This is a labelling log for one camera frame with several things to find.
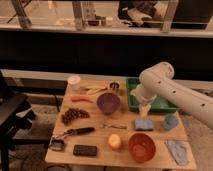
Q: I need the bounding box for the blue sponge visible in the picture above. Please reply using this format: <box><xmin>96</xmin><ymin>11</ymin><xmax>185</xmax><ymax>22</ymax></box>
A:
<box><xmin>134</xmin><ymin>119</ymin><xmax>154</xmax><ymax>131</ymax></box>

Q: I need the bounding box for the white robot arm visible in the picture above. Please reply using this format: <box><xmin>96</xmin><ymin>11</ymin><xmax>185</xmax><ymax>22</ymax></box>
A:
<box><xmin>135</xmin><ymin>62</ymin><xmax>213</xmax><ymax>129</ymax></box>

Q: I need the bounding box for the metal fork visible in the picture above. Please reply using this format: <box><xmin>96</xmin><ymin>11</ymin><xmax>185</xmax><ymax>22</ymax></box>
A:
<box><xmin>100</xmin><ymin>123</ymin><xmax>127</xmax><ymax>129</ymax></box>

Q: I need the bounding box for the small black brush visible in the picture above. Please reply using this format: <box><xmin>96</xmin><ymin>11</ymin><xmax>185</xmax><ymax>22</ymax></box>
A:
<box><xmin>49</xmin><ymin>139</ymin><xmax>65</xmax><ymax>151</ymax></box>

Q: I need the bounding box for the orange bowl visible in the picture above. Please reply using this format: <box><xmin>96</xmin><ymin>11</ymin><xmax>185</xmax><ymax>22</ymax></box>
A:
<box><xmin>128</xmin><ymin>133</ymin><xmax>156</xmax><ymax>163</ymax></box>

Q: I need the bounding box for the blue grey cloth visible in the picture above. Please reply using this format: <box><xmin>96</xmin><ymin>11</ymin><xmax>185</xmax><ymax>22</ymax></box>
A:
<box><xmin>165</xmin><ymin>140</ymin><xmax>189</xmax><ymax>166</ymax></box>

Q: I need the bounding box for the black rectangular block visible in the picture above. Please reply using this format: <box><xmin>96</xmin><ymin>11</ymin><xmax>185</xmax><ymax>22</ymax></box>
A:
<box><xmin>73</xmin><ymin>145</ymin><xmax>97</xmax><ymax>157</ymax></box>

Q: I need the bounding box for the bunch of dark grapes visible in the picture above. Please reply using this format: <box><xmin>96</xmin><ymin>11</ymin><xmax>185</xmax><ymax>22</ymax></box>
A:
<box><xmin>61</xmin><ymin>108</ymin><xmax>90</xmax><ymax>125</ymax></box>

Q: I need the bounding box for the black handled kitchen tool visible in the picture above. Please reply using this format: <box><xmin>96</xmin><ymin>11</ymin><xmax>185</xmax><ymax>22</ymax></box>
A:
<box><xmin>56</xmin><ymin>127</ymin><xmax>95</xmax><ymax>138</ymax></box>

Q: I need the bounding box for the purple bowl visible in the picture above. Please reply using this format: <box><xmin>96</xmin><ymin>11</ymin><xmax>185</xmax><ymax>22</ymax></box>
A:
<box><xmin>97</xmin><ymin>93</ymin><xmax>121</xmax><ymax>114</ymax></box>

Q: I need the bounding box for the black chair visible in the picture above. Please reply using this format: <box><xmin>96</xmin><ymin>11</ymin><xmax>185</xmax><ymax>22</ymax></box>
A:
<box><xmin>0</xmin><ymin>71</ymin><xmax>36</xmax><ymax>171</ymax></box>

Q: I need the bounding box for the green plastic tray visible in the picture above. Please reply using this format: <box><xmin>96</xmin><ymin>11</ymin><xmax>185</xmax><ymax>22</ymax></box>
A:
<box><xmin>125</xmin><ymin>76</ymin><xmax>181</xmax><ymax>113</ymax></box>

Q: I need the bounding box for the yellow red apple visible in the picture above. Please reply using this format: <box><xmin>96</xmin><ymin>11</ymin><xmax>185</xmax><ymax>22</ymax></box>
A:
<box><xmin>108</xmin><ymin>134</ymin><xmax>122</xmax><ymax>150</ymax></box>

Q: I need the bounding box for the white plastic cup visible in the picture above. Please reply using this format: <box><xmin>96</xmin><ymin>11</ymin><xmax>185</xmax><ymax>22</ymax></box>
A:
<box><xmin>68</xmin><ymin>75</ymin><xmax>81</xmax><ymax>91</ymax></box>

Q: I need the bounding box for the blue toy object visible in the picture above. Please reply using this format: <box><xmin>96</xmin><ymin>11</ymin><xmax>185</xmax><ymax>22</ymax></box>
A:
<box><xmin>163</xmin><ymin>114</ymin><xmax>178</xmax><ymax>131</ymax></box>

